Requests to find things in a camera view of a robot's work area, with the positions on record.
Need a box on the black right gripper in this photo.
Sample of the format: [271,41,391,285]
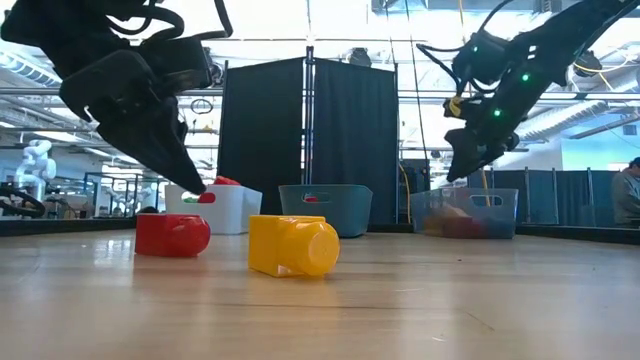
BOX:
[442,84,532,183]

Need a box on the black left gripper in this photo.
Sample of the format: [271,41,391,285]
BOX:
[59,49,208,197]

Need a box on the yellow single-stud block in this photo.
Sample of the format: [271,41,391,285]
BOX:
[430,203,472,224]
[247,214,342,279]

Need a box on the red large four-stud block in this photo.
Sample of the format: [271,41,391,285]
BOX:
[197,175,243,205]

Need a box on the red single-stud block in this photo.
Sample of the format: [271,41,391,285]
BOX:
[134,213,212,259]
[439,216,485,239]

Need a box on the transparent grey plastic bin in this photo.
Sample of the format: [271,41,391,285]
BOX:
[409,187,520,241]

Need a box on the black folding screen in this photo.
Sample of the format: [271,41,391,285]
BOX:
[216,46,400,227]

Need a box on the white plastic bin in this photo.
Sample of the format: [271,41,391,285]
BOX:
[164,183,264,236]

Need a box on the dark blue room divider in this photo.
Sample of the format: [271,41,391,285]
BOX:
[467,168,621,227]

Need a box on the white humanoid robot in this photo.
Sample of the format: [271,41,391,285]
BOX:
[13,139,58,201]

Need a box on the teal plastic bin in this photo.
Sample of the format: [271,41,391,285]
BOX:
[278,184,374,239]

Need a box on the person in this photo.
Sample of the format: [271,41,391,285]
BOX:
[610,156,640,227]

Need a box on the yellow cable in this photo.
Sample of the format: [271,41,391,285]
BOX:
[397,162,412,225]

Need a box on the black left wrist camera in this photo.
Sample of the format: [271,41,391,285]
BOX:
[137,35,217,94]

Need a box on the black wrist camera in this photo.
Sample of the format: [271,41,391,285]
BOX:
[137,35,217,94]
[451,28,509,87]

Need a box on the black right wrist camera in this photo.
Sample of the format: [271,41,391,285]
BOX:
[451,28,509,87]

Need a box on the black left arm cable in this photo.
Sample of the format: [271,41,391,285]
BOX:
[107,0,235,44]

